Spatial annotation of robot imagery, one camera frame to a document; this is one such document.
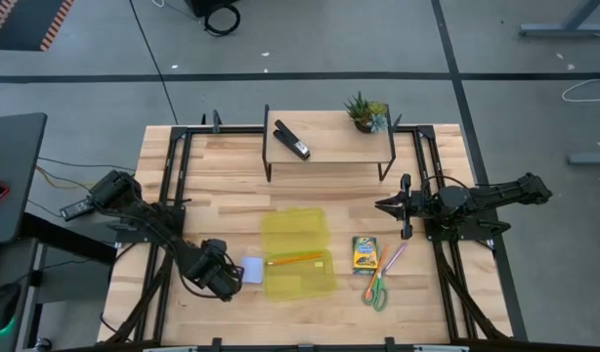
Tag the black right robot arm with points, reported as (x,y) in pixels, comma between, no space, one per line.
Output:
(500,190)

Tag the black power adapter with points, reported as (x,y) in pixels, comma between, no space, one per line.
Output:
(77,209)

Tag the black box on floor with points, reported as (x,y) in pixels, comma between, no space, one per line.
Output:
(202,6)

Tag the wooden shelf riser black legs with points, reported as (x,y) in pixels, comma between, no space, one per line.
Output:
(339,142)

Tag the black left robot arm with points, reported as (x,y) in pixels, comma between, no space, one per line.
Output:
(148,220)

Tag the grey desk leg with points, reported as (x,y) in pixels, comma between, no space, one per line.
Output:
(564,30)

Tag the black computer mouse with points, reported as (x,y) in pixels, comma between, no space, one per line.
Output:
(2,303)

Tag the yellow green crayon box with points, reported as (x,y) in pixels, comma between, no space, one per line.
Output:
(365,255)

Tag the potted succulent plant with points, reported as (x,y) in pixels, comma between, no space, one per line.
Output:
(366,115)

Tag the black stapler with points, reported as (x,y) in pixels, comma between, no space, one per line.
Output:
(290,139)

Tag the yellow translucent pencil case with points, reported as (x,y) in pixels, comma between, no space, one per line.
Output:
(290,230)

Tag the yellow wooden pencil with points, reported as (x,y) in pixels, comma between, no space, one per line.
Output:
(295,259)

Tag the orange black striped mat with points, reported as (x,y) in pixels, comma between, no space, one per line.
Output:
(55,24)

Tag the dark side desk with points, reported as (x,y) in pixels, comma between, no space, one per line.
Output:
(12,156)

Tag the purple pen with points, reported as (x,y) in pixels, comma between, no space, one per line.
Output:
(394,258)

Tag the light blue sticky note pad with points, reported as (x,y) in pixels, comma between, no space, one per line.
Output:
(252,270)

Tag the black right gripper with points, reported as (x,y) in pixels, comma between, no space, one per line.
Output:
(419,205)

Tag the black metal table frame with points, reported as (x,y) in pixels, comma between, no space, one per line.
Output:
(231,130)

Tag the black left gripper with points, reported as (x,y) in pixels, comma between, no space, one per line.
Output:
(217,269)

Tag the grey desk foot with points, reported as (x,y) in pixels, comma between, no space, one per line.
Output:
(590,158)

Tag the green orange scissors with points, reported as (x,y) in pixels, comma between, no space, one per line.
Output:
(375,298)

